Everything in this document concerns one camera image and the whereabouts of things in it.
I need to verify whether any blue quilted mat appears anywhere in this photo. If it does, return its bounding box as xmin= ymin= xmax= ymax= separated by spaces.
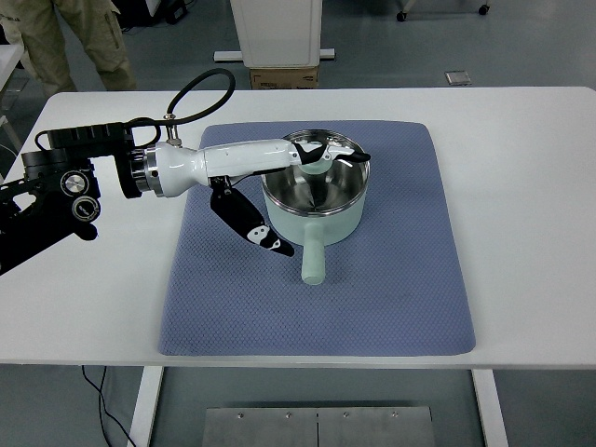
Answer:
xmin=158 ymin=120 xmax=476 ymax=357

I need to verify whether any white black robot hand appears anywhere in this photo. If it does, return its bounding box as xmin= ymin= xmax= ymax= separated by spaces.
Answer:
xmin=133 ymin=139 xmax=371 ymax=257

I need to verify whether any black floor cable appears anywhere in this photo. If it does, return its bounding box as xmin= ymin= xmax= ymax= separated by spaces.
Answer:
xmin=81 ymin=365 xmax=136 ymax=447

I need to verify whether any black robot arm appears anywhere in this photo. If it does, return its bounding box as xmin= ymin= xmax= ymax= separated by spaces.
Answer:
xmin=1 ymin=122 xmax=144 ymax=274

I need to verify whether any white cart with castors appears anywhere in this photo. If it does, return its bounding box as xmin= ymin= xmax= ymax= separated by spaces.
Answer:
xmin=395 ymin=0 xmax=494 ymax=23

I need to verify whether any grey floor outlet plate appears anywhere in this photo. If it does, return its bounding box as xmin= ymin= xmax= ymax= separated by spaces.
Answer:
xmin=444 ymin=71 xmax=472 ymax=86

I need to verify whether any green pot with glass lid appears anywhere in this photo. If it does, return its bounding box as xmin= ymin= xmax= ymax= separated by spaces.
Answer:
xmin=262 ymin=129 xmax=371 ymax=285

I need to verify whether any right white table leg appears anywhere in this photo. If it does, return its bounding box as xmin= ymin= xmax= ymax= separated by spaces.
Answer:
xmin=471 ymin=369 xmax=508 ymax=447

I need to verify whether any white table leg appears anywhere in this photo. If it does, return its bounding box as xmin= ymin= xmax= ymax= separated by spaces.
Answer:
xmin=127 ymin=366 xmax=165 ymax=446
xmin=471 ymin=369 xmax=508 ymax=447

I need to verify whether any black equipment on floor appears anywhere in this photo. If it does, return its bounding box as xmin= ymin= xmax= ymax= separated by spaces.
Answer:
xmin=114 ymin=0 xmax=188 ymax=28

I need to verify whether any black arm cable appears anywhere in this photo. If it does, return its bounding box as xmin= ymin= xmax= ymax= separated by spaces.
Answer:
xmin=125 ymin=68 xmax=236 ymax=146

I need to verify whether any white cabinet pedestal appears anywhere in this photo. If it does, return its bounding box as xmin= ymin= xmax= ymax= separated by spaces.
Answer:
xmin=213 ymin=0 xmax=335 ymax=69

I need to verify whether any person in beige trousers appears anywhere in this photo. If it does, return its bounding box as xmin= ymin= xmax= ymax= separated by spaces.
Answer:
xmin=1 ymin=1 xmax=137 ymax=97

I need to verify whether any cardboard box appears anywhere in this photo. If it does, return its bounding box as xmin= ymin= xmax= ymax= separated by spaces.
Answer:
xmin=250 ymin=67 xmax=318 ymax=89

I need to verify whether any left white table leg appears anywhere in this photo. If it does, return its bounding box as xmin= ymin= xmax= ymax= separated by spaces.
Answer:
xmin=127 ymin=366 xmax=165 ymax=446

